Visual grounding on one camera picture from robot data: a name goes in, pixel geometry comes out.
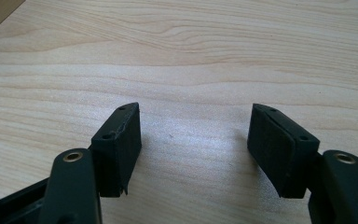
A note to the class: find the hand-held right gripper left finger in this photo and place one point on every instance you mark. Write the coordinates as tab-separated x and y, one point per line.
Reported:
118	155

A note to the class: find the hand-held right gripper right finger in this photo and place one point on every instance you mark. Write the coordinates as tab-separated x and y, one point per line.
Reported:
279	152

